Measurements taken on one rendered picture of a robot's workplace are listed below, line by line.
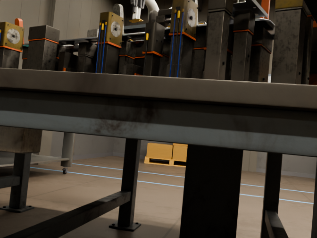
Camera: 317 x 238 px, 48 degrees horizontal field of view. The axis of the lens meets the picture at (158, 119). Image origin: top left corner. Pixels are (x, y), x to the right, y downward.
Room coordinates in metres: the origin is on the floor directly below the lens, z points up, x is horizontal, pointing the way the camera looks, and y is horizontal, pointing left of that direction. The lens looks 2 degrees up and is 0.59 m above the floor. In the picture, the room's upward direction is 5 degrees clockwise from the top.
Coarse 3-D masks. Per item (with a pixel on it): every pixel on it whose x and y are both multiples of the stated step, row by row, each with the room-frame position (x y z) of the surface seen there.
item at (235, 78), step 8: (240, 16) 1.06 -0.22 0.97; (248, 16) 1.04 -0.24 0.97; (240, 24) 1.05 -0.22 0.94; (248, 24) 1.04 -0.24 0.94; (240, 32) 1.06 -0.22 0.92; (248, 32) 1.05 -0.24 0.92; (240, 40) 1.06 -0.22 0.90; (248, 40) 1.05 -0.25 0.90; (240, 48) 1.06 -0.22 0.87; (248, 48) 1.06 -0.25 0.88; (240, 56) 1.05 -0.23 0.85; (248, 56) 1.06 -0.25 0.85; (232, 64) 1.07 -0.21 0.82; (240, 64) 1.05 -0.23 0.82; (248, 64) 1.07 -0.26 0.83; (232, 72) 1.07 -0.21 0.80; (240, 72) 1.05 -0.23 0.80; (248, 72) 1.07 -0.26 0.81; (232, 80) 1.06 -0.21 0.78; (240, 80) 1.05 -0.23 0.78
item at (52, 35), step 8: (32, 32) 1.61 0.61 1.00; (40, 32) 1.58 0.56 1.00; (48, 32) 1.58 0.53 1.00; (56, 32) 1.61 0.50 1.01; (32, 40) 1.61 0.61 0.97; (40, 40) 1.59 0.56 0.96; (48, 40) 1.58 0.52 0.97; (56, 40) 1.62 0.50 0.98; (32, 48) 1.61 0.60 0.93; (40, 48) 1.58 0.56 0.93; (48, 48) 1.59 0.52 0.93; (56, 48) 1.63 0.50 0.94; (32, 56) 1.61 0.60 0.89; (40, 56) 1.58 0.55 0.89; (48, 56) 1.59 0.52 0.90; (32, 64) 1.61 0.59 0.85; (40, 64) 1.58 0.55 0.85; (48, 64) 1.60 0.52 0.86
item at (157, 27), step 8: (152, 24) 1.25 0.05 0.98; (152, 32) 1.25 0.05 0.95; (160, 32) 1.28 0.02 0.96; (144, 40) 1.27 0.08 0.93; (152, 40) 1.25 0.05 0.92; (160, 40) 1.28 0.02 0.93; (144, 48) 1.27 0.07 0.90; (152, 48) 1.25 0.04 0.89; (160, 48) 1.29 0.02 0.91; (152, 56) 1.26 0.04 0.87; (160, 56) 1.29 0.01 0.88; (144, 64) 1.26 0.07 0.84; (152, 64) 1.26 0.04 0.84; (144, 72) 1.28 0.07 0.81; (152, 72) 1.27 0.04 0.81
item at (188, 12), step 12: (180, 0) 1.14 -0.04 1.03; (180, 12) 1.14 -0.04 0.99; (192, 12) 1.17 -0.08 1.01; (180, 24) 1.14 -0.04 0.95; (192, 24) 1.18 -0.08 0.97; (180, 36) 1.13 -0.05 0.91; (192, 36) 1.18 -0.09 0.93; (180, 48) 1.13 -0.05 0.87; (180, 60) 1.14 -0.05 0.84; (168, 72) 1.16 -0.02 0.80; (180, 72) 1.14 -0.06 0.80
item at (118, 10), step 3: (114, 6) 1.42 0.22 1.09; (117, 6) 1.41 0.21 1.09; (120, 6) 1.41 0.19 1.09; (114, 9) 1.42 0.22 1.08; (117, 9) 1.42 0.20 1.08; (120, 9) 1.41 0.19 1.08; (114, 12) 1.43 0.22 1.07; (117, 12) 1.42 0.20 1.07; (120, 12) 1.41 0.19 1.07; (120, 15) 1.41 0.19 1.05; (123, 15) 1.43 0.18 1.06; (123, 24) 1.43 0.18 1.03; (123, 27) 1.44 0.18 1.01; (123, 30) 1.44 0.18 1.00; (123, 33) 1.44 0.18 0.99
